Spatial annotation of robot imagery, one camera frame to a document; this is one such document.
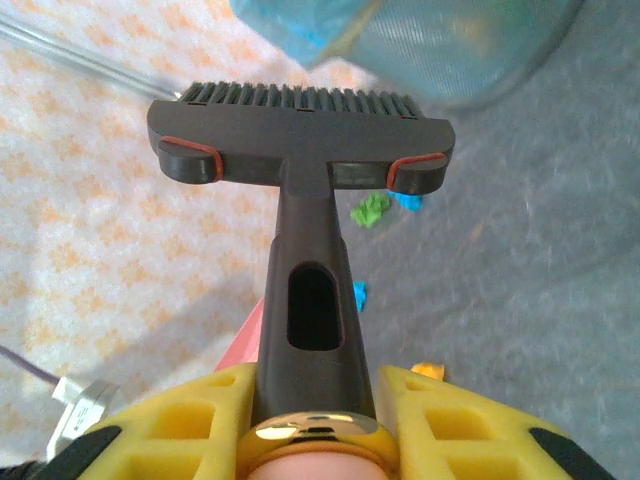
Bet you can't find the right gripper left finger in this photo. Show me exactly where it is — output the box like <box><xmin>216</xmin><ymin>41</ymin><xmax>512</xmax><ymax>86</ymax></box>
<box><xmin>64</xmin><ymin>362</ymin><xmax>259</xmax><ymax>480</ymax></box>

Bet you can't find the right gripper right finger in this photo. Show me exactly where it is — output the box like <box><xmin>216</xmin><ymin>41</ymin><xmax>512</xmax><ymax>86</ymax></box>
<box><xmin>377</xmin><ymin>364</ymin><xmax>616</xmax><ymax>480</ymax></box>

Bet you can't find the orange paper scrap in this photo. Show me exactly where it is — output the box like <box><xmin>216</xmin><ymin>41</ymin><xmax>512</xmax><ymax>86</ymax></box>
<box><xmin>410</xmin><ymin>362</ymin><xmax>445</xmax><ymax>381</ymax></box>

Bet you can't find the pink plastic dustpan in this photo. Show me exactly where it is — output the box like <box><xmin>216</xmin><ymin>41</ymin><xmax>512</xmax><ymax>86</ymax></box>
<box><xmin>214</xmin><ymin>298</ymin><xmax>266</xmax><ymax>375</ymax></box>

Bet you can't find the green paper scrap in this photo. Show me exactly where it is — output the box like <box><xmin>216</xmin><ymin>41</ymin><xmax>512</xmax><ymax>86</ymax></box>
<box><xmin>349</xmin><ymin>192</ymin><xmax>391</xmax><ymax>229</ymax></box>

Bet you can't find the brown hand brush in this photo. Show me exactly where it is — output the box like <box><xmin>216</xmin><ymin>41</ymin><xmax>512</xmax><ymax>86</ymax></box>
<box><xmin>147</xmin><ymin>79</ymin><xmax>456</xmax><ymax>480</ymax></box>

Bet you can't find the blue mesh trash bin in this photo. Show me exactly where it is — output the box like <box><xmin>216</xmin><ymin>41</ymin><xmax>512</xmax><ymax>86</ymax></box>
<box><xmin>309</xmin><ymin>0</ymin><xmax>589</xmax><ymax>111</ymax></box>

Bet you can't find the blue plastic bin liner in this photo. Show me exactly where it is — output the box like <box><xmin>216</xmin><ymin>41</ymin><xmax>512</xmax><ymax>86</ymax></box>
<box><xmin>229</xmin><ymin>0</ymin><xmax>501</xmax><ymax>71</ymax></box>

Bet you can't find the aluminium frame post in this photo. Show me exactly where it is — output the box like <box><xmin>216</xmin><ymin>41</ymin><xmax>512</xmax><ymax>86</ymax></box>
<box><xmin>0</xmin><ymin>12</ymin><xmax>177</xmax><ymax>100</ymax></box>

